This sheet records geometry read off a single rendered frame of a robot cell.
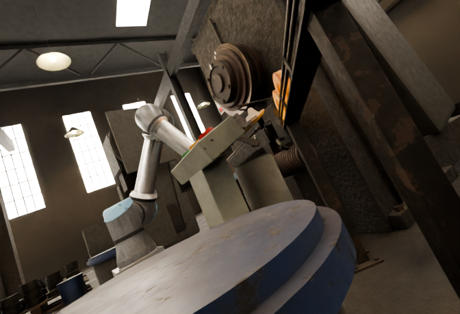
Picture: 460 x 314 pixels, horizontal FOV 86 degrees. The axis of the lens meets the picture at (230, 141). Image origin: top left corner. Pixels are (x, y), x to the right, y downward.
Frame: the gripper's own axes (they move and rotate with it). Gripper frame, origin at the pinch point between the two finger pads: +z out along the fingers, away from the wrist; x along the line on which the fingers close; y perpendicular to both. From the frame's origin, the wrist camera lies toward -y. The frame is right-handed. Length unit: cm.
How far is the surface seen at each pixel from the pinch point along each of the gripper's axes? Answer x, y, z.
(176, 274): -87, -20, -30
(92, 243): 176, 53, -221
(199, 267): -87, -21, -27
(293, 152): 6.3, -21.5, -1.6
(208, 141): -59, -7, -23
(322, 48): -64, -10, 4
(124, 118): 249, 186, -116
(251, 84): 33.8, 23.1, 13.0
